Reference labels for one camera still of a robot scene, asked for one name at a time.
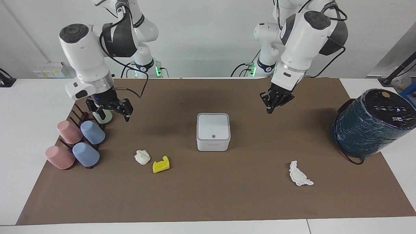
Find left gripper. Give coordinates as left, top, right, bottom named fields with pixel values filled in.
left=260, top=83, right=295, bottom=114

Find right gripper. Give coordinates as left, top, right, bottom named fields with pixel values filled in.
left=85, top=87, right=134, bottom=123

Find white square lidded bin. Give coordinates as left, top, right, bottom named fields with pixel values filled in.
left=196, top=113, right=231, bottom=152

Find pale green plastic cup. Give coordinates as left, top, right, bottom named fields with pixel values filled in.
left=92, top=110, right=113, bottom=124

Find blue plastic cup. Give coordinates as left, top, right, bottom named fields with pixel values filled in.
left=72, top=142, right=100, bottom=168
left=80, top=120, right=106, bottom=145

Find dark brown cup rack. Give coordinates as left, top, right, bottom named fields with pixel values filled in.
left=59, top=103, right=106, bottom=170

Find pink plastic cup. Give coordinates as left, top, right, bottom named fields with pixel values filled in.
left=45, top=146, right=76, bottom=170
left=57, top=120, right=84, bottom=145

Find small crumpled white tissue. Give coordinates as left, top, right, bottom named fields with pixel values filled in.
left=134, top=149, right=151, bottom=165

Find yellow sponge piece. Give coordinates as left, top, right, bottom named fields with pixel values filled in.
left=152, top=156, right=170, bottom=174

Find long crumpled white tissue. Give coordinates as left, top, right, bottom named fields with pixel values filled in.
left=289, top=160, right=315, bottom=187

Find dark green wrapped cylinder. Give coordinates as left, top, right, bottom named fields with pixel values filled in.
left=330, top=88, right=416, bottom=158

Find black stand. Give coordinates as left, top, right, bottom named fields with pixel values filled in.
left=0, top=68, right=17, bottom=88
left=378, top=51, right=416, bottom=87

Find blue frame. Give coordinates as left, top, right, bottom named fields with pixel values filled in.
left=399, top=81, right=416, bottom=108

